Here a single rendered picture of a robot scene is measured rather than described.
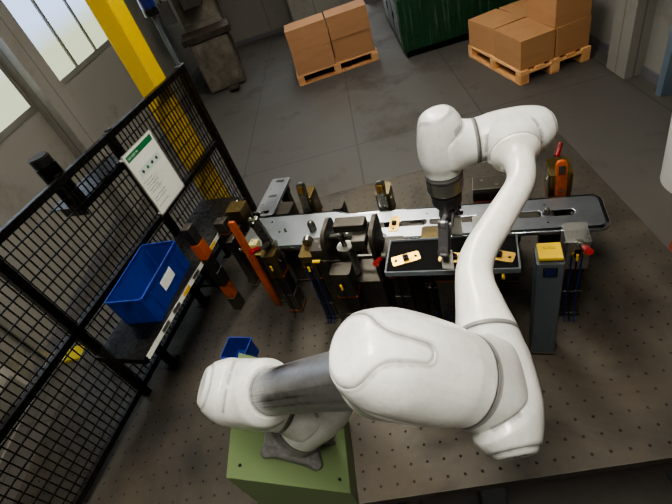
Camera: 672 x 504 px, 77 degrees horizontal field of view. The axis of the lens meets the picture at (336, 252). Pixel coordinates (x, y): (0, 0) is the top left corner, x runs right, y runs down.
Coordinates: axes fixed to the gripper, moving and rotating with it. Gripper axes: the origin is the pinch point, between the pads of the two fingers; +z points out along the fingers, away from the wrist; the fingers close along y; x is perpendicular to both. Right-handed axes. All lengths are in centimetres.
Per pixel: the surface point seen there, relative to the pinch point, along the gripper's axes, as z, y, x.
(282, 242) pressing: 20, 17, 74
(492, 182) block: 17, 53, -4
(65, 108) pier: 7, 151, 365
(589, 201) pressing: 20, 46, -36
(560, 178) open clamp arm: 15, 52, -27
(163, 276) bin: 8, -17, 105
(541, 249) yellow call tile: 4.1, 5.4, -22.3
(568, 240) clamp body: 14.1, 19.9, -29.4
